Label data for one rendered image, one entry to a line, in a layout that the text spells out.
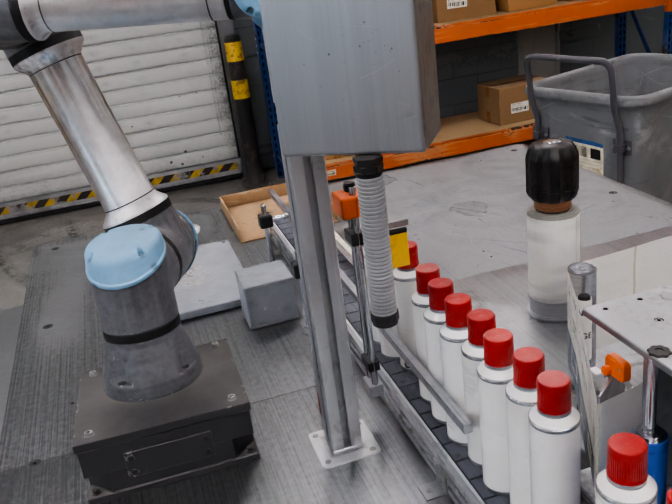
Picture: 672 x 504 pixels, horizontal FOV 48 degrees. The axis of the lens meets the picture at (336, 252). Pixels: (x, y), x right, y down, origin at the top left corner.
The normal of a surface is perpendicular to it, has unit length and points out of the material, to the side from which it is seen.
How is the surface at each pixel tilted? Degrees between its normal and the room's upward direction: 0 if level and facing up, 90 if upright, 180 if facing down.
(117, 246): 3
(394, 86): 90
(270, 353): 0
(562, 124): 93
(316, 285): 90
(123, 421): 4
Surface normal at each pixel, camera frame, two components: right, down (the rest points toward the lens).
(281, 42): -0.30, 0.40
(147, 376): 0.17, -0.02
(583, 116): -0.81, 0.37
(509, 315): -0.12, -0.92
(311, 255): 0.29, 0.33
